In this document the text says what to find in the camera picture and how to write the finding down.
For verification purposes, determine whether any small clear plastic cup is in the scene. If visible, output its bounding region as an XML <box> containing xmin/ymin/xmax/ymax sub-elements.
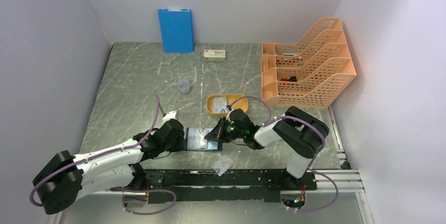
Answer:
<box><xmin>177</xmin><ymin>79</ymin><xmax>191</xmax><ymax>95</ymax></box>

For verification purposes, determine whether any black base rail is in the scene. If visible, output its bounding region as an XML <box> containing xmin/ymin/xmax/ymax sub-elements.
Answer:
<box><xmin>123</xmin><ymin>169</ymin><xmax>317</xmax><ymax>203</ymax></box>

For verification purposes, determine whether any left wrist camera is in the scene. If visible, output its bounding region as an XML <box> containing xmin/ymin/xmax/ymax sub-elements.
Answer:
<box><xmin>162</xmin><ymin>110</ymin><xmax>178</xmax><ymax>123</ymax></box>

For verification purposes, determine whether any red black item in rack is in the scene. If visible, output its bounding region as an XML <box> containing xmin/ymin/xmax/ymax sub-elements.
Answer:
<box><xmin>279</xmin><ymin>76</ymin><xmax>298</xmax><ymax>82</ymax></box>

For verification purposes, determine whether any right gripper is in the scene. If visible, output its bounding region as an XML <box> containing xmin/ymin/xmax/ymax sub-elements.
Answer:
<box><xmin>205</xmin><ymin>116</ymin><xmax>245</xmax><ymax>144</ymax></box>

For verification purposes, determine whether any orange oval tray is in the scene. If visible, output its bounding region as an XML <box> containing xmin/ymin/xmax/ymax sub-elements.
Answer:
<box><xmin>206</xmin><ymin>94</ymin><xmax>249</xmax><ymax>117</ymax></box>

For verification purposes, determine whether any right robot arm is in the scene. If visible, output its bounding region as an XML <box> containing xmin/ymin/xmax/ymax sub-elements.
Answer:
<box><xmin>204</xmin><ymin>106</ymin><xmax>329</xmax><ymax>189</ymax></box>

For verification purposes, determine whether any white VIP credit card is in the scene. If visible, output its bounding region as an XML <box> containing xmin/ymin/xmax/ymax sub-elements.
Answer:
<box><xmin>212</xmin><ymin>96</ymin><xmax>229</xmax><ymax>114</ymax></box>

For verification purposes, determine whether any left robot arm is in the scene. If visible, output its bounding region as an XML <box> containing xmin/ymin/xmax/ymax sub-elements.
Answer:
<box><xmin>30</xmin><ymin>119</ymin><xmax>186</xmax><ymax>215</ymax></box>

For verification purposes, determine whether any orange mesh file rack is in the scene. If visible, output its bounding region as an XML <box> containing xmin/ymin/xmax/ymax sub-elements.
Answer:
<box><xmin>260</xmin><ymin>17</ymin><xmax>357</xmax><ymax>108</ymax></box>

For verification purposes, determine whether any blue card holder wallet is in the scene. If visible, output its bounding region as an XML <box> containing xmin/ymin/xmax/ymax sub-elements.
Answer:
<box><xmin>185</xmin><ymin>128</ymin><xmax>222</xmax><ymax>152</ymax></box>

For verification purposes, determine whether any blue folder box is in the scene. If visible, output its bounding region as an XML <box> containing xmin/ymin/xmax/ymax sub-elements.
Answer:
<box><xmin>158</xmin><ymin>9</ymin><xmax>194</xmax><ymax>54</ymax></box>

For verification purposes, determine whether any small red white box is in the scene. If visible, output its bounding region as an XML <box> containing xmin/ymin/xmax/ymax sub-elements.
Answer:
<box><xmin>203</xmin><ymin>49</ymin><xmax>226</xmax><ymax>62</ymax></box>

